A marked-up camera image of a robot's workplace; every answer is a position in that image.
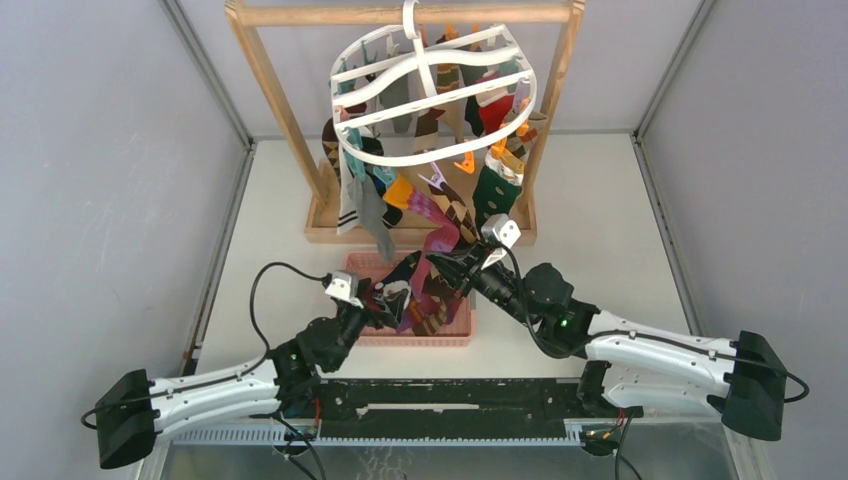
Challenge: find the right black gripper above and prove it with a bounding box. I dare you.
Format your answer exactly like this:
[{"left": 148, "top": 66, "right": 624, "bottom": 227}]
[{"left": 426, "top": 237, "right": 536, "bottom": 329}]

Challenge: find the navy green sock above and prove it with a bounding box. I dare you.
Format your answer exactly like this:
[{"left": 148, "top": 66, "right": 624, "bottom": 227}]
[{"left": 374, "top": 251, "right": 425, "bottom": 299}]

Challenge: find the pink perforated plastic basket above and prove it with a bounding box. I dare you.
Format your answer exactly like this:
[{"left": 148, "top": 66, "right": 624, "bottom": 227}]
[{"left": 344, "top": 250, "right": 476, "bottom": 348}]

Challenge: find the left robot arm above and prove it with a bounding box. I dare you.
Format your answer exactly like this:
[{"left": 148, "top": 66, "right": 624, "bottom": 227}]
[{"left": 81, "top": 276, "right": 412, "bottom": 470}]

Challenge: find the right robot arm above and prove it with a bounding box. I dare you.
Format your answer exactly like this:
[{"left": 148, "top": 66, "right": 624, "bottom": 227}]
[{"left": 423, "top": 244, "right": 810, "bottom": 442}]

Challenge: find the white oval clip hanger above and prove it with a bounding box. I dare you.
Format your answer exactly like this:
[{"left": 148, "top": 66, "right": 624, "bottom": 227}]
[{"left": 330, "top": 1, "right": 538, "bottom": 174}]

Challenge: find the brown white striped sock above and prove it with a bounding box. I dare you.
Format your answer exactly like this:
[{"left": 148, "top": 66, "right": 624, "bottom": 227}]
[{"left": 412, "top": 298, "right": 458, "bottom": 336}]

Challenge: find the brown argyle sock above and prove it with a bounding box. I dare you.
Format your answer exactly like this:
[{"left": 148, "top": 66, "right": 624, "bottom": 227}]
[{"left": 430, "top": 182, "right": 479, "bottom": 244}]

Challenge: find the white green sock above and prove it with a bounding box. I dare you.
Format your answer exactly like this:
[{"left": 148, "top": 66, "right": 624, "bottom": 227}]
[{"left": 472, "top": 150, "right": 525, "bottom": 230}]

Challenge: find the grey sock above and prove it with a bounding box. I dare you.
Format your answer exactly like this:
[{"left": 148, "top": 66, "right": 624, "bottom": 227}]
[{"left": 349, "top": 177, "right": 396, "bottom": 261}]

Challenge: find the red sock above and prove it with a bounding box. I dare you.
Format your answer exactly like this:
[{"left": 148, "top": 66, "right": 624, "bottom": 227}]
[{"left": 472, "top": 86, "right": 514, "bottom": 137}]

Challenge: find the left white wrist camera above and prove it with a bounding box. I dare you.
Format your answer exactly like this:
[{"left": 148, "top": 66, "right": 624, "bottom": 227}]
[{"left": 321, "top": 270, "right": 364, "bottom": 308}]

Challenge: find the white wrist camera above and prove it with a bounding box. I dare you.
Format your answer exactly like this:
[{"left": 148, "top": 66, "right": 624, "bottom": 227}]
[
  {"left": 480, "top": 213, "right": 522, "bottom": 270},
  {"left": 321, "top": 270, "right": 364, "bottom": 308}
]

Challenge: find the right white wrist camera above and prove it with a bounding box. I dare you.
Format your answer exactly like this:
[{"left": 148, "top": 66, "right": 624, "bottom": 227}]
[{"left": 480, "top": 213, "right": 522, "bottom": 270}]

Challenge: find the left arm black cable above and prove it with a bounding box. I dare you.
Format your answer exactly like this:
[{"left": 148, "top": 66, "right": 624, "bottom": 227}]
[{"left": 248, "top": 261, "right": 329, "bottom": 356}]

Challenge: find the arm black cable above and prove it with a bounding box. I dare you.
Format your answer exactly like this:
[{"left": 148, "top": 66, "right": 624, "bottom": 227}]
[
  {"left": 496, "top": 245, "right": 811, "bottom": 403},
  {"left": 248, "top": 261, "right": 329, "bottom": 356}
]

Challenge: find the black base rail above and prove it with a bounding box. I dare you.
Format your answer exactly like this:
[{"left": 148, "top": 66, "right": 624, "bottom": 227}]
[{"left": 248, "top": 377, "right": 644, "bottom": 440}]

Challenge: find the wooden hanger rack frame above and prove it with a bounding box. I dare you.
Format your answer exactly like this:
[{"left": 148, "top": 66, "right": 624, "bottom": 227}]
[{"left": 225, "top": 1, "right": 585, "bottom": 246}]

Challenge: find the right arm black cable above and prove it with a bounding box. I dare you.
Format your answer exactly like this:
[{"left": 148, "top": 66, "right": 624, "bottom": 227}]
[{"left": 496, "top": 245, "right": 811, "bottom": 403}]

